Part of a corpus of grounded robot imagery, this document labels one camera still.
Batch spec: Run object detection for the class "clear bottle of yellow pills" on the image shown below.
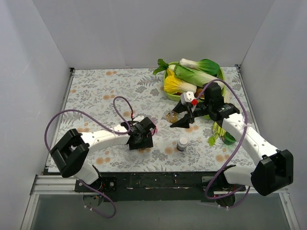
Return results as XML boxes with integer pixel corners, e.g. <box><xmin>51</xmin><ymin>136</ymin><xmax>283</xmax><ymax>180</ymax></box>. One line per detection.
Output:
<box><xmin>164</xmin><ymin>111</ymin><xmax>180</xmax><ymax>124</ymax></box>

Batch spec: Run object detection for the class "pink weekly pill organizer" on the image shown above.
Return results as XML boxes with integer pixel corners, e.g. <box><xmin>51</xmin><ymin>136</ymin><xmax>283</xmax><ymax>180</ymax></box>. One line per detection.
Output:
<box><xmin>152</xmin><ymin>121</ymin><xmax>158</xmax><ymax>136</ymax></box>

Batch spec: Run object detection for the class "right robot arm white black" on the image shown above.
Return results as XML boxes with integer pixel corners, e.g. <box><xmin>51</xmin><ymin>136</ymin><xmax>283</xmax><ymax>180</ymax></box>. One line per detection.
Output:
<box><xmin>171</xmin><ymin>80</ymin><xmax>294</xmax><ymax>196</ymax></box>

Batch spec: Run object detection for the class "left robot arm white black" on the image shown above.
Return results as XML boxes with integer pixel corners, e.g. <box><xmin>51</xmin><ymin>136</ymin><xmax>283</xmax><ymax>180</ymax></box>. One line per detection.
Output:
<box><xmin>50</xmin><ymin>116</ymin><xmax>156</xmax><ymax>192</ymax></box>

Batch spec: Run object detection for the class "green plastic tray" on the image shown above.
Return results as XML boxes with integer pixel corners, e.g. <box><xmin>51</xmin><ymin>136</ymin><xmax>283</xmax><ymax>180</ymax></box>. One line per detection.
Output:
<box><xmin>163</xmin><ymin>68</ymin><xmax>227</xmax><ymax>102</ymax></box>

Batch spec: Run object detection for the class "brown mushroom toy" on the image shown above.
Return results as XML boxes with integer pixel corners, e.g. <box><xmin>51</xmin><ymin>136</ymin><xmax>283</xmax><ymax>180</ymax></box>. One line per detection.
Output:
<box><xmin>195</xmin><ymin>88</ymin><xmax>202</xmax><ymax>97</ymax></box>

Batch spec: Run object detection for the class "white bottle blue label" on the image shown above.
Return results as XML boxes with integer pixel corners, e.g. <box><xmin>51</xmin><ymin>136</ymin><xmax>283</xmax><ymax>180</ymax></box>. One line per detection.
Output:
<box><xmin>177</xmin><ymin>137</ymin><xmax>188</xmax><ymax>151</ymax></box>

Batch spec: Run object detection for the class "yellow napa cabbage toy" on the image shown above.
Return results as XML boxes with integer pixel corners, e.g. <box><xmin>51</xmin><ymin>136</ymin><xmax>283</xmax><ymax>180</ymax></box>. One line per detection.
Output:
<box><xmin>164</xmin><ymin>75</ymin><xmax>197</xmax><ymax>94</ymax></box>

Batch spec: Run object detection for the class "celery stalk toy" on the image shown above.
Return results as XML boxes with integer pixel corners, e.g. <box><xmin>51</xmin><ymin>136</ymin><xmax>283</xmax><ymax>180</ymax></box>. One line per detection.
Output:
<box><xmin>207</xmin><ymin>91</ymin><xmax>231</xmax><ymax>147</ymax></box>

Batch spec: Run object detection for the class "green napa cabbage toy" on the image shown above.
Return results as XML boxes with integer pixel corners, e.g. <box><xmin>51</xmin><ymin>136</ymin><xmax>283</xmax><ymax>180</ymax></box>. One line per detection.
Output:
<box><xmin>173</xmin><ymin>64</ymin><xmax>216</xmax><ymax>87</ymax></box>

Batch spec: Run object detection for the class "green glass bottle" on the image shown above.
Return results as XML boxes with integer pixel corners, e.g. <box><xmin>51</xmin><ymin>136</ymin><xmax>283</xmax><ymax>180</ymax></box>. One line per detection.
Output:
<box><xmin>223</xmin><ymin>132</ymin><xmax>236</xmax><ymax>145</ymax></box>

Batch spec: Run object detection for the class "leafy green herb toy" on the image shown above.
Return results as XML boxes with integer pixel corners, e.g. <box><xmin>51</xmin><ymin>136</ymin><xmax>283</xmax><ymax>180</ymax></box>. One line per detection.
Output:
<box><xmin>153</xmin><ymin>58</ymin><xmax>169</xmax><ymax>75</ymax></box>

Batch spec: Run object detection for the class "bok choy toy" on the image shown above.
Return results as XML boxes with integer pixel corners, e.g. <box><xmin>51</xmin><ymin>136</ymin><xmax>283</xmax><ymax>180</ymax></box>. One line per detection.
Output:
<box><xmin>179</xmin><ymin>58</ymin><xmax>220</xmax><ymax>75</ymax></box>

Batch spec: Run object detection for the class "floral table mat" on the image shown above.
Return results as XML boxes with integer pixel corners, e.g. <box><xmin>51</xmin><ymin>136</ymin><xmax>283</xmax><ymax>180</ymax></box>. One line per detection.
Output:
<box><xmin>55</xmin><ymin>69</ymin><xmax>253</xmax><ymax>172</ymax></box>

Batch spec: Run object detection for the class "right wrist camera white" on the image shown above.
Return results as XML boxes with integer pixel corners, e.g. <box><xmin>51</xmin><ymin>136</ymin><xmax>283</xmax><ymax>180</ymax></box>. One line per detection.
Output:
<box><xmin>180</xmin><ymin>92</ymin><xmax>198</xmax><ymax>106</ymax></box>

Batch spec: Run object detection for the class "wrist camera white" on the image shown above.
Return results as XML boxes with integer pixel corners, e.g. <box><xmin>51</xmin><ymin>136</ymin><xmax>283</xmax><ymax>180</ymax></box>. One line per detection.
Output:
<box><xmin>180</xmin><ymin>92</ymin><xmax>198</xmax><ymax>106</ymax></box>
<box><xmin>132</xmin><ymin>115</ymin><xmax>144</xmax><ymax>122</ymax></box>

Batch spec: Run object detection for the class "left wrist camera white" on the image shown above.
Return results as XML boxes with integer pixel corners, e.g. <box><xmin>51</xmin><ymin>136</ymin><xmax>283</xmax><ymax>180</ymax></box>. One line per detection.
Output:
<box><xmin>132</xmin><ymin>115</ymin><xmax>144</xmax><ymax>122</ymax></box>

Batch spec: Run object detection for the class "black front table rail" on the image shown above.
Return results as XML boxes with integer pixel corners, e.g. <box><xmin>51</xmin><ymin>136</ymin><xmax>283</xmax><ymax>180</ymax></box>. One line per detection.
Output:
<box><xmin>74</xmin><ymin>170</ymin><xmax>231</xmax><ymax>202</ymax></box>

